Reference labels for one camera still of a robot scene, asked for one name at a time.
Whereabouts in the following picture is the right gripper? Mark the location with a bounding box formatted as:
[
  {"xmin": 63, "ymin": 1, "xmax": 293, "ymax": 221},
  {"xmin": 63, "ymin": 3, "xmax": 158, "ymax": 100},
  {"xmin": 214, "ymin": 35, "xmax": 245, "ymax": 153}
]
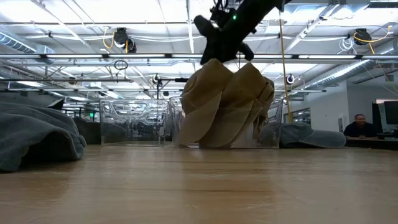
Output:
[{"xmin": 193, "ymin": 14, "xmax": 259, "ymax": 65}]

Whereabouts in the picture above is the black metal frame rig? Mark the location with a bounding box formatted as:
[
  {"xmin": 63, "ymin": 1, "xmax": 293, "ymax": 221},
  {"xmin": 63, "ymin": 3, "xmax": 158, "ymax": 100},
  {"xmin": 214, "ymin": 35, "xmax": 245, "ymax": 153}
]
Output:
[{"xmin": 156, "ymin": 77, "xmax": 189, "ymax": 100}]

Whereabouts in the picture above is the grey baseball cap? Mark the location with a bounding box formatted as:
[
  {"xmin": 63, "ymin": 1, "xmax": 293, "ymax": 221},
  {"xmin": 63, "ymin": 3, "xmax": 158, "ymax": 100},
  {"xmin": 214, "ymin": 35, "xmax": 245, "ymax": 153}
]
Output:
[
  {"xmin": 0, "ymin": 101, "xmax": 87, "ymax": 173},
  {"xmin": 259, "ymin": 123, "xmax": 347, "ymax": 149},
  {"xmin": 73, "ymin": 116, "xmax": 127, "ymax": 146}
]

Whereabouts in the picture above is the long ceiling light bar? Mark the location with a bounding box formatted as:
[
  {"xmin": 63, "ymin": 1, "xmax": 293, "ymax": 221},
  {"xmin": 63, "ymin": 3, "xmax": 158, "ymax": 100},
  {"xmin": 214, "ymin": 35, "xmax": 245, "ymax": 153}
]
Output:
[{"xmin": 0, "ymin": 53, "xmax": 398, "ymax": 61}]

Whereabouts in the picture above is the person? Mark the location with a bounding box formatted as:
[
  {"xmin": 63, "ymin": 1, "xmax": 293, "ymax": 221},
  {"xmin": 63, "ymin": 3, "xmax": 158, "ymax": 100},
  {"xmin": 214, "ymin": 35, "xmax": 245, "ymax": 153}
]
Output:
[{"xmin": 343, "ymin": 113, "xmax": 379, "ymax": 140}]

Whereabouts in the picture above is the silver ventilation duct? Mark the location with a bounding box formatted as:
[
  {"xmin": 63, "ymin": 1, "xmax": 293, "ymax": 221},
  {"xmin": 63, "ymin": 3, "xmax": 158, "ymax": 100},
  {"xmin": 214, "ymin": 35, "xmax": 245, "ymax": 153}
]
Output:
[
  {"xmin": 304, "ymin": 58, "xmax": 379, "ymax": 91},
  {"xmin": 0, "ymin": 30, "xmax": 55, "ymax": 54}
]

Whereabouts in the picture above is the yellow cable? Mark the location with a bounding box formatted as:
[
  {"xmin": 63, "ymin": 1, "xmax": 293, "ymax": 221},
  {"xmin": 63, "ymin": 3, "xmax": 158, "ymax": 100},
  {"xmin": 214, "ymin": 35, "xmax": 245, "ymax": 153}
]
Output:
[{"xmin": 277, "ymin": 9, "xmax": 294, "ymax": 125}]

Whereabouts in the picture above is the black cable loop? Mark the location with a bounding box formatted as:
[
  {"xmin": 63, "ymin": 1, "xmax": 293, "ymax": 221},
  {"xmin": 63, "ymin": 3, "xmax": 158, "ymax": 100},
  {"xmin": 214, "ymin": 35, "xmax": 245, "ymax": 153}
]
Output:
[{"xmin": 113, "ymin": 59, "xmax": 129, "ymax": 71}]

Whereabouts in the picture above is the clear plastic bin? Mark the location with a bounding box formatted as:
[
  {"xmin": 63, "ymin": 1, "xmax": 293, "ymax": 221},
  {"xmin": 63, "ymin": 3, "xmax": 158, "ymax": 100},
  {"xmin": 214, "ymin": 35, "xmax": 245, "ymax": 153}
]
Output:
[
  {"xmin": 169, "ymin": 95, "xmax": 284, "ymax": 149},
  {"xmin": 99, "ymin": 98, "xmax": 171, "ymax": 147}
]

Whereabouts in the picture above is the black ceiling cable reel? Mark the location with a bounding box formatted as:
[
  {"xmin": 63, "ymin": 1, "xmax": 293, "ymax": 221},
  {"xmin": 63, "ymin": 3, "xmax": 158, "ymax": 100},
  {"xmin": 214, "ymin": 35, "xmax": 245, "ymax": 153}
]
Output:
[
  {"xmin": 353, "ymin": 27, "xmax": 373, "ymax": 46},
  {"xmin": 113, "ymin": 27, "xmax": 137, "ymax": 54}
]

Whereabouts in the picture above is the black monitor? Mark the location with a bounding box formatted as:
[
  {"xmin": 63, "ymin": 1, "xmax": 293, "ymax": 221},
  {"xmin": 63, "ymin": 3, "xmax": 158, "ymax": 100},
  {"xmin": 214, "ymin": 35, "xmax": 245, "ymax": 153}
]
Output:
[{"xmin": 371, "ymin": 100, "xmax": 398, "ymax": 126}]

